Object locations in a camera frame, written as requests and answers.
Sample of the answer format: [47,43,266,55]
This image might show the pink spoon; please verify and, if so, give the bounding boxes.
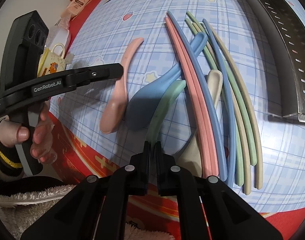
[99,37,144,134]

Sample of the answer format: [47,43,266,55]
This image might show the beige spoon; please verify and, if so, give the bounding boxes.
[177,70,223,177]

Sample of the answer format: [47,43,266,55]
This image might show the yellow cartoon mug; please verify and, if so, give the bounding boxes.
[37,43,66,77]

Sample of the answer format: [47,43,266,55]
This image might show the green spoon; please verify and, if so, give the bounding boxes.
[146,80,186,148]

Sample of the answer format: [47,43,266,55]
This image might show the pink snack box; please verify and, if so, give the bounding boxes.
[61,0,99,20]

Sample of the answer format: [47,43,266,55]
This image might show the white plastic container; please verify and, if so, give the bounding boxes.
[45,25,71,50]

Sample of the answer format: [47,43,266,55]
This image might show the stainless steel utensil tray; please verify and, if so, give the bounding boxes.
[246,0,305,123]

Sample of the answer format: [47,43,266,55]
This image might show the person's left hand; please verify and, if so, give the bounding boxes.
[0,100,57,164]

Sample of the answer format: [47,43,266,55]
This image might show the pink chopstick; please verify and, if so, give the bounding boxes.
[167,11,219,178]
[165,16,212,177]

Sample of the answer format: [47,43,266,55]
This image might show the blue chopstick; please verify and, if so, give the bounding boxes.
[202,18,236,188]
[166,10,228,182]

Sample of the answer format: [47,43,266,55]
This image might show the blue spoon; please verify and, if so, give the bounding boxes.
[125,32,208,131]

